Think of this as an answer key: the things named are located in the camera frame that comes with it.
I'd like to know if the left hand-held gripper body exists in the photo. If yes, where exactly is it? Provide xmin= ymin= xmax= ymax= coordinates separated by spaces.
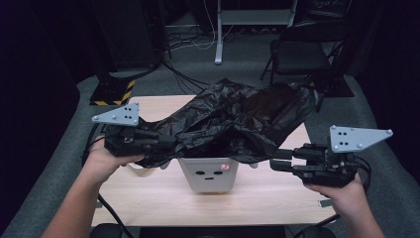
xmin=91 ymin=101 xmax=148 ymax=158

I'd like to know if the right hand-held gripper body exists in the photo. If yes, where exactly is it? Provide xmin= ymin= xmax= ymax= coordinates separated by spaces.
xmin=291 ymin=124 xmax=394 ymax=188

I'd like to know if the white bin rim ring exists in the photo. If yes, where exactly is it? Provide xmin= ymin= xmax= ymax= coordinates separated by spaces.
xmin=127 ymin=162 xmax=159 ymax=178

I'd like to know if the black plastic trash bag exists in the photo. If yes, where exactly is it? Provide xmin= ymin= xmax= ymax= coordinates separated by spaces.
xmin=135 ymin=77 xmax=320 ymax=169

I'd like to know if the white trash bin with face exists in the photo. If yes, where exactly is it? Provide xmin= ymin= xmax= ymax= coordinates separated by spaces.
xmin=159 ymin=157 xmax=261 ymax=194

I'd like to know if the person's left hand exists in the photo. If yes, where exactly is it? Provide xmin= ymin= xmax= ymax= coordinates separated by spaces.
xmin=80 ymin=137 xmax=147 ymax=186

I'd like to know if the person's right hand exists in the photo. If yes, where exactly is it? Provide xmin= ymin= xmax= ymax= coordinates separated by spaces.
xmin=303 ymin=172 xmax=366 ymax=221

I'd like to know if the black yellow striped stand base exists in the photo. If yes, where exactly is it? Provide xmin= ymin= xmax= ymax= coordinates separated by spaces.
xmin=89 ymin=73 xmax=137 ymax=107
xmin=305 ymin=73 xmax=355 ymax=98

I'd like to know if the dark rounded object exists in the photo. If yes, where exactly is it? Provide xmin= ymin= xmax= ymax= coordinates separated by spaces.
xmin=298 ymin=225 xmax=336 ymax=238
xmin=90 ymin=222 xmax=123 ymax=238

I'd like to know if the black folding chair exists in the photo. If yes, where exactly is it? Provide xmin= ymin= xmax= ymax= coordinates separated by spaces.
xmin=260 ymin=21 xmax=350 ymax=113

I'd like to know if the black cabinet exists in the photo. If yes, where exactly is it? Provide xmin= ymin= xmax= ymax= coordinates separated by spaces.
xmin=88 ymin=0 xmax=166 ymax=72

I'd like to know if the right hand-held gripper cable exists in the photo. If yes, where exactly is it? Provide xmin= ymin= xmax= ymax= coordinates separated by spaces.
xmin=293 ymin=155 xmax=372 ymax=238

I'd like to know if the hand-held gripper cable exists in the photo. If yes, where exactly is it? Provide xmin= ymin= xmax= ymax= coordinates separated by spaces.
xmin=293 ymin=155 xmax=372 ymax=238
xmin=82 ymin=123 xmax=134 ymax=238

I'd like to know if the black floor cable bundle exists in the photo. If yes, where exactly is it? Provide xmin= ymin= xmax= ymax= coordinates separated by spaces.
xmin=161 ymin=60 xmax=212 ymax=95

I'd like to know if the left hand-held gripper cable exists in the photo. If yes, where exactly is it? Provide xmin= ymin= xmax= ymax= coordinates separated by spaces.
xmin=82 ymin=123 xmax=134 ymax=238

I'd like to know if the white floor cable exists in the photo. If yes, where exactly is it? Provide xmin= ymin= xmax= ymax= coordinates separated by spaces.
xmin=164 ymin=0 xmax=232 ymax=52

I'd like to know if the white desk frame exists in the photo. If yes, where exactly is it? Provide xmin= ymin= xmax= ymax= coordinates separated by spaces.
xmin=214 ymin=0 xmax=298 ymax=65

